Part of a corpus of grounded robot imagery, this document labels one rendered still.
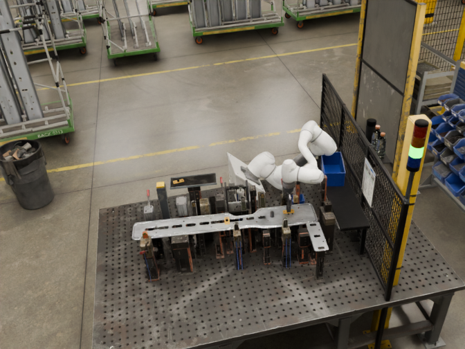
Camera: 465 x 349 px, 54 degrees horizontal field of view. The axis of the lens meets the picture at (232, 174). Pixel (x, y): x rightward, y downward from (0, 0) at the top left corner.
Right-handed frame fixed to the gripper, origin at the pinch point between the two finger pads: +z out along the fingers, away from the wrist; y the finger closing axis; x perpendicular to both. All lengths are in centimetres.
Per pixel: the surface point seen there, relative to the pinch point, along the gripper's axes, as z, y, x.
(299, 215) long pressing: 6.6, -3.1, -8.1
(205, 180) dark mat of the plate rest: -10, 32, 60
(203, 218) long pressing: 6, 6, 64
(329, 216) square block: 0.6, -14.0, -26.9
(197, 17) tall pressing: 57, 691, 57
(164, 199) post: 3, 30, 94
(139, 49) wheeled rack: 79, 598, 173
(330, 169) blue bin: 3, 46, -44
